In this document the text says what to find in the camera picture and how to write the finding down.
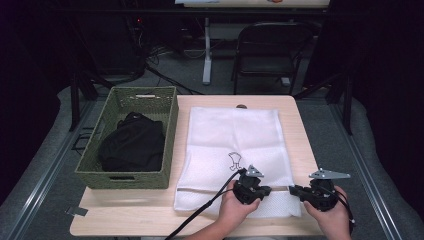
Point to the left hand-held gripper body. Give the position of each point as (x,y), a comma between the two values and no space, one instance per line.
(248,188)

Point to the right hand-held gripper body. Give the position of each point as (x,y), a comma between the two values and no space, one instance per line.
(321,195)

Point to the white mesh laundry bag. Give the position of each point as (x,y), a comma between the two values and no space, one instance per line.
(230,133)

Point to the black garment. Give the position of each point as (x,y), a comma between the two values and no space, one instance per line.
(133,146)

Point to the green woven basket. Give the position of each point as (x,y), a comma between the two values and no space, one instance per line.
(113,181)

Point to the person's right hand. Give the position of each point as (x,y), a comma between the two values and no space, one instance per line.
(333,221)

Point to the person's left hand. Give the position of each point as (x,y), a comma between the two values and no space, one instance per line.
(233,213)

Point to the dark round table grommet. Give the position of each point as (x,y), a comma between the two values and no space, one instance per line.
(241,106)

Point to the black metal stand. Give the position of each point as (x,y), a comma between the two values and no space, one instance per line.
(348,106)
(74,106)

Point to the small white box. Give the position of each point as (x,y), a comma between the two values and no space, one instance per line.
(285,81)

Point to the black folding chair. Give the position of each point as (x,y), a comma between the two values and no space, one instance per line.
(271,65)

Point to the white background desk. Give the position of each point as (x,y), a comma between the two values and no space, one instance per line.
(207,50)

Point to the grey tape piece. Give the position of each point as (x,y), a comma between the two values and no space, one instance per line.
(76,211)

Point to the metal floor rail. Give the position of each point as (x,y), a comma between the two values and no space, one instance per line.
(50,173)
(366,173)

